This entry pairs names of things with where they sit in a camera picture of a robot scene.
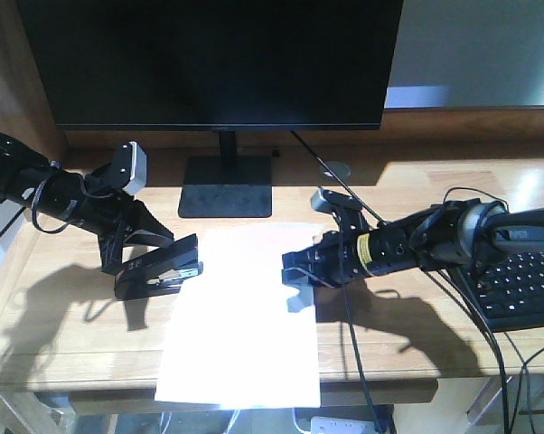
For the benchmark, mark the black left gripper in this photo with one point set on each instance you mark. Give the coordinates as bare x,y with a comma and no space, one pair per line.
120,220

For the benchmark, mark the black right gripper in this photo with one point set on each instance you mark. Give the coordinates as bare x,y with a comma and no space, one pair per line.
333,261

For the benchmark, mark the black and orange stapler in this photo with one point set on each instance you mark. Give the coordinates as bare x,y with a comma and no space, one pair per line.
159,272

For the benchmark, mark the white paper sheet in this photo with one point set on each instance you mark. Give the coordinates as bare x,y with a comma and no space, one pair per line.
238,337

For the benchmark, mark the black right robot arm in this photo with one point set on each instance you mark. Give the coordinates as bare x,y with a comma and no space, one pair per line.
443,236

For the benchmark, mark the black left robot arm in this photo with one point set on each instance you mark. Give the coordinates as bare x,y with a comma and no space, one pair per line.
41,185

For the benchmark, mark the wooden desk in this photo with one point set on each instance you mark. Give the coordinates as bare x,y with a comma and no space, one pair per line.
61,330

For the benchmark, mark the white power strip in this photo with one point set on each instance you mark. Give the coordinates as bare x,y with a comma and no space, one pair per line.
329,425

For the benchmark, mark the black computer monitor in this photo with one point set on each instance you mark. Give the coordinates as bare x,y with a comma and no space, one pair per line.
222,66

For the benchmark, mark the black keyboard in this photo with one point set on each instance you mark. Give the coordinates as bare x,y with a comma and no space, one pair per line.
510,294

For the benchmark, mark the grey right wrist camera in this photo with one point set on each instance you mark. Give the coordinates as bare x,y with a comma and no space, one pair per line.
326,201

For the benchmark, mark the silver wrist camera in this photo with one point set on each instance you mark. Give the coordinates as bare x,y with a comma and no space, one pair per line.
128,168

